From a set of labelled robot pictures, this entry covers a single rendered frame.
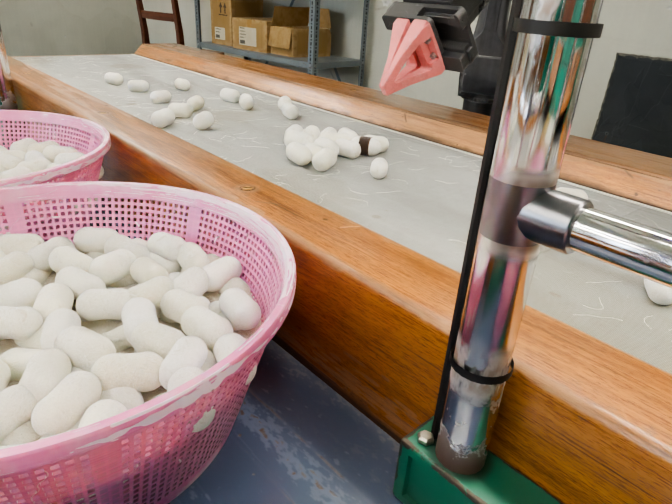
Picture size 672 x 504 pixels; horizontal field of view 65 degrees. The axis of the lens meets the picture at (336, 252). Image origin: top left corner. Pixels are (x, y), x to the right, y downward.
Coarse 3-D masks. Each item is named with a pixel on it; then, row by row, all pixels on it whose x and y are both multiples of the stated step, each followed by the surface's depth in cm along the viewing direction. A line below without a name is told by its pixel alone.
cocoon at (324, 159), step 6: (324, 150) 54; (330, 150) 54; (318, 156) 53; (324, 156) 53; (330, 156) 53; (336, 156) 55; (312, 162) 53; (318, 162) 53; (324, 162) 53; (330, 162) 53; (318, 168) 53; (324, 168) 53
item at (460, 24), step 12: (432, 12) 57; (444, 12) 55; (456, 12) 54; (444, 24) 57; (456, 24) 55; (468, 24) 55; (444, 36) 59; (456, 36) 57; (468, 36) 56; (468, 48) 57
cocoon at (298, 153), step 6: (288, 144) 56; (294, 144) 55; (300, 144) 55; (288, 150) 55; (294, 150) 54; (300, 150) 54; (306, 150) 54; (288, 156) 55; (294, 156) 54; (300, 156) 54; (306, 156) 54; (294, 162) 55; (300, 162) 54; (306, 162) 54
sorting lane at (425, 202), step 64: (64, 64) 108; (128, 64) 113; (192, 128) 67; (256, 128) 69; (320, 128) 71; (384, 128) 72; (320, 192) 48; (384, 192) 49; (448, 192) 50; (448, 256) 38; (576, 256) 39; (576, 320) 31; (640, 320) 31
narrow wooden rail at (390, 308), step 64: (128, 128) 55; (256, 192) 40; (320, 256) 32; (384, 256) 32; (320, 320) 33; (384, 320) 29; (448, 320) 26; (384, 384) 30; (512, 384) 23; (576, 384) 22; (640, 384) 22; (512, 448) 24; (576, 448) 22; (640, 448) 20
